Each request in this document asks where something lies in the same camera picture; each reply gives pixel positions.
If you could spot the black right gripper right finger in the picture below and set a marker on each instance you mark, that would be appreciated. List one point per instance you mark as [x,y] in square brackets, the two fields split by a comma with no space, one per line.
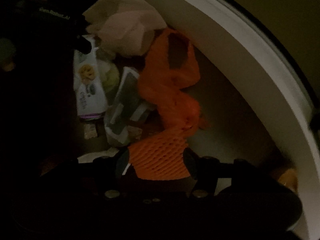
[204,170]

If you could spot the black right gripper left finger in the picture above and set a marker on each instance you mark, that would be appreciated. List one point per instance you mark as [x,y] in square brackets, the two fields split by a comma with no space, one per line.
[110,171]

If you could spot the orange foam net sleeve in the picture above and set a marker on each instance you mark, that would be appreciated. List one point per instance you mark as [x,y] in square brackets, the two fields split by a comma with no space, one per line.
[160,156]

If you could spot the white green snack wrapper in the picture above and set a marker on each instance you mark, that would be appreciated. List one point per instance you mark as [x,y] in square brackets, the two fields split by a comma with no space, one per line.
[91,101]

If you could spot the orange plastic bag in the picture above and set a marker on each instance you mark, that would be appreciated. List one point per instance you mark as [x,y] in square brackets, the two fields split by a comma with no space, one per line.
[161,85]

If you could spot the grey white snack wrapper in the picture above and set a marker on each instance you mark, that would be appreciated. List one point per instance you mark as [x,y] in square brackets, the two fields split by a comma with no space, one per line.
[127,106]

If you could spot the crumpled white tissue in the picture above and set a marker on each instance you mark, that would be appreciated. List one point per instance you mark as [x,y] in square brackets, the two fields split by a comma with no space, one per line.
[126,27]

